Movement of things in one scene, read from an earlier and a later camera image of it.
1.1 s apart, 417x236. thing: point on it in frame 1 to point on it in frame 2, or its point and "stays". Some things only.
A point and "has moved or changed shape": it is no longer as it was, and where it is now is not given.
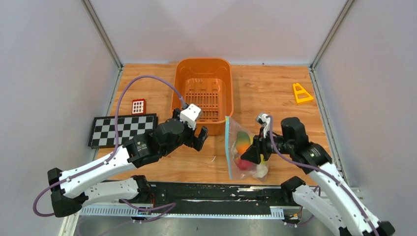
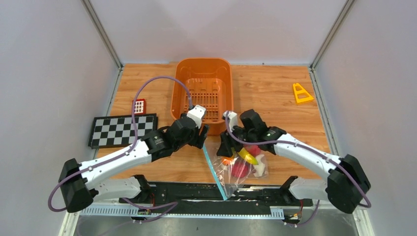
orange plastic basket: [208, 83] stays
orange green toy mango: [243, 142] has moved or changed shape
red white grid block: [138, 106] stays
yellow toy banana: [261, 158] has moved or changed shape
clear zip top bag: [240, 138] has moved or changed shape
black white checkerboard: [102, 133] stays
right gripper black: [253, 154] to [227, 142]
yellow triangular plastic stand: [301, 96] stays
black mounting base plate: [220, 194] stays
